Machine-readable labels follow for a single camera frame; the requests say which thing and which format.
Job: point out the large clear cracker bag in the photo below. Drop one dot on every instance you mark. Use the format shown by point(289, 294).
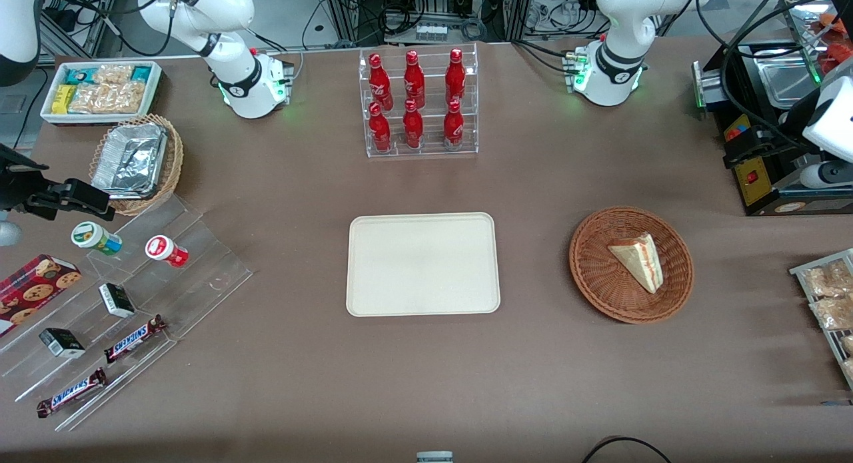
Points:
point(106, 98)

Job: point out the light wicker basket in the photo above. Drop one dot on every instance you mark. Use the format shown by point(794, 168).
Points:
point(172, 176)

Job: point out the black food warmer machine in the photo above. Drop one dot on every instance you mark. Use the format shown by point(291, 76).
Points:
point(756, 183)

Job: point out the clear bagged pastry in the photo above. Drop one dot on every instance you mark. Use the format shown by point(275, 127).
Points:
point(833, 313)
point(848, 371)
point(848, 345)
point(826, 280)

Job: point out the brown table cloth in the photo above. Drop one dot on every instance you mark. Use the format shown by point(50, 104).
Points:
point(300, 383)

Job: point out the beige rectangular tray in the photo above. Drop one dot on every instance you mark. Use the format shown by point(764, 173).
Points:
point(423, 263)

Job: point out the round brown wicker basket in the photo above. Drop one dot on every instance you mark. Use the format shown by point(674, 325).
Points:
point(600, 283)

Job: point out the yellow snack packet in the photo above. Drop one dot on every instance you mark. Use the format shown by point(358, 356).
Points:
point(62, 98)

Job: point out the white power strip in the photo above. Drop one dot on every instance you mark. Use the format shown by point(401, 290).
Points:
point(431, 32)

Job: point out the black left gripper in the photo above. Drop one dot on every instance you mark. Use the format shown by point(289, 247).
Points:
point(768, 140)

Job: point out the small black carton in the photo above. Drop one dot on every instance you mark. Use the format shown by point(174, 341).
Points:
point(61, 343)
point(116, 300)

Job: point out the aluminium foil tray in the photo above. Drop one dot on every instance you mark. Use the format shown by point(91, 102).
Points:
point(130, 160)

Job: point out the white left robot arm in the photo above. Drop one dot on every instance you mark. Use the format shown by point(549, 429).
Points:
point(616, 63)

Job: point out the red orange food pieces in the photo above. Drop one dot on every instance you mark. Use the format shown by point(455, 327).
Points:
point(836, 50)

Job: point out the teal snack packet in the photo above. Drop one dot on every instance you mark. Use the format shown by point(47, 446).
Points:
point(78, 75)
point(141, 73)

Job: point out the red cookie box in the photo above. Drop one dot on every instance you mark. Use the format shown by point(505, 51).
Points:
point(33, 290)

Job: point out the green lid yogurt cup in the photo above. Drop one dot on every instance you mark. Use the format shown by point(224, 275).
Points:
point(90, 235)

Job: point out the red cola bottle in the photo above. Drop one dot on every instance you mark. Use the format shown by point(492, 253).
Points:
point(413, 126)
point(414, 83)
point(456, 80)
point(380, 133)
point(380, 83)
point(454, 126)

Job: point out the snickers chocolate bar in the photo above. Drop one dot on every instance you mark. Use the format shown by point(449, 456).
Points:
point(130, 343)
point(70, 393)

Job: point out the white plastic snack bin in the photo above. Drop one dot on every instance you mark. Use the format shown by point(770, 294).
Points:
point(100, 119)

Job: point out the clear acrylic stepped stand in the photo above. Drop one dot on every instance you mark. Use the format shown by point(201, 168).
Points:
point(200, 276)

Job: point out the clear acrylic bottle rack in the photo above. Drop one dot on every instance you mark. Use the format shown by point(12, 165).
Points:
point(432, 153)

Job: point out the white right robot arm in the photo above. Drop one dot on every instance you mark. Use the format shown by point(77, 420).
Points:
point(243, 83)

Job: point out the red lid yogurt cup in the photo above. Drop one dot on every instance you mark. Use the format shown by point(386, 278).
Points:
point(163, 250)

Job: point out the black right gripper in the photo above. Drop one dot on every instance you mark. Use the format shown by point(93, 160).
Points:
point(14, 185)

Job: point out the steel warmer pan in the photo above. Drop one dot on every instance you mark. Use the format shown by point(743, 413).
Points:
point(786, 83)

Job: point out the triangular sandwich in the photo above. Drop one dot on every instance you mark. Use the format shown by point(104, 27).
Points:
point(636, 260)

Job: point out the small clear cracker bag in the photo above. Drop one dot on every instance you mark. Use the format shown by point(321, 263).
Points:
point(113, 74)

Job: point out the red emergency knob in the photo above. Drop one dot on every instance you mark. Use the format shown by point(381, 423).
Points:
point(735, 131)

